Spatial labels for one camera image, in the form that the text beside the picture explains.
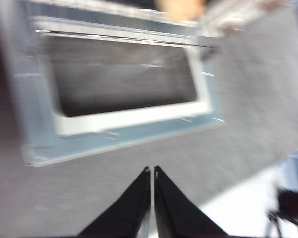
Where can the golden brown bread roll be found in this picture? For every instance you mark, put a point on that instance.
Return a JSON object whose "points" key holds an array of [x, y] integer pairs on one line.
{"points": [[181, 8]]}

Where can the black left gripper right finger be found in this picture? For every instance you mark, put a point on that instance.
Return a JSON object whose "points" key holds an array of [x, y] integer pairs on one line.
{"points": [[176, 213]]}

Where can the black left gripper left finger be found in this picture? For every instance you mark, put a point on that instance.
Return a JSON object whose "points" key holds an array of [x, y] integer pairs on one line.
{"points": [[129, 213]]}

